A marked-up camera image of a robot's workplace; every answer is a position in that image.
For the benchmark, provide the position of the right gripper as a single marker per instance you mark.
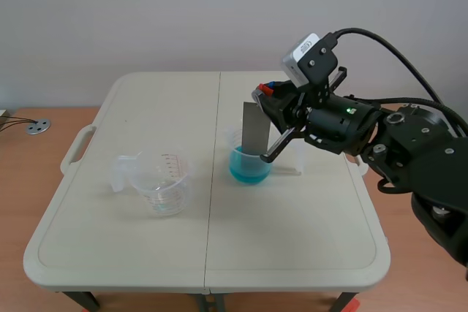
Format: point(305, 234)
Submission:
point(336, 125)

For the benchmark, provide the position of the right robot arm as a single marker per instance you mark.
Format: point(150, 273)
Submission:
point(420, 151)

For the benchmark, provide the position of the clear beaker with blue liquid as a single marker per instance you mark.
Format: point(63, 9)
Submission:
point(248, 169)

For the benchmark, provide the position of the empty clear plastic beaker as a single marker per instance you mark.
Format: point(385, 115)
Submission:
point(164, 195)

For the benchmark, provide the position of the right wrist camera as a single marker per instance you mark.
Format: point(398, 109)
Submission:
point(307, 60)

